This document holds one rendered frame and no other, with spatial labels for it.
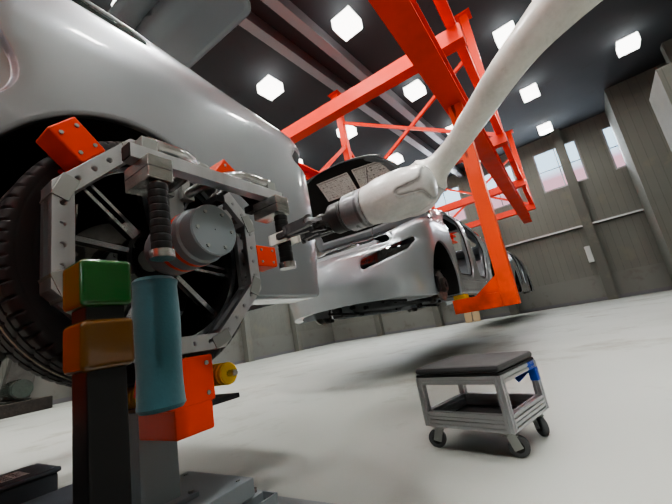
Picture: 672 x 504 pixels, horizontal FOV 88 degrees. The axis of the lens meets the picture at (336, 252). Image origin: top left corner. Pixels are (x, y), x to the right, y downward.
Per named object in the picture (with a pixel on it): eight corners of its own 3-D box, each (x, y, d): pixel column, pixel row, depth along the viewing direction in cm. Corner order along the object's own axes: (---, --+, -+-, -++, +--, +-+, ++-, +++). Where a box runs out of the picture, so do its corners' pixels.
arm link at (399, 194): (366, 231, 75) (388, 225, 86) (435, 207, 67) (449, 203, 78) (350, 183, 75) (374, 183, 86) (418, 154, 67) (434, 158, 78)
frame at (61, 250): (254, 343, 110) (235, 185, 122) (269, 340, 106) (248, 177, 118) (35, 379, 65) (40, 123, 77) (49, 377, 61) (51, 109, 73)
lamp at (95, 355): (114, 368, 31) (112, 323, 32) (137, 363, 29) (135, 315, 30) (60, 377, 28) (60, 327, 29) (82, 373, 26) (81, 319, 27)
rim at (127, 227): (207, 333, 126) (177, 201, 130) (251, 323, 114) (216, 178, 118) (30, 389, 83) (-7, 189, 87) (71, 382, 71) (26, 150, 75)
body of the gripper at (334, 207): (340, 226, 78) (308, 238, 83) (359, 231, 85) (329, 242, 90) (334, 195, 80) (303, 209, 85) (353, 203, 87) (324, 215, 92)
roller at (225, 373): (181, 388, 109) (179, 369, 110) (245, 381, 93) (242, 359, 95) (163, 392, 104) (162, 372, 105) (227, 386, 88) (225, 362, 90)
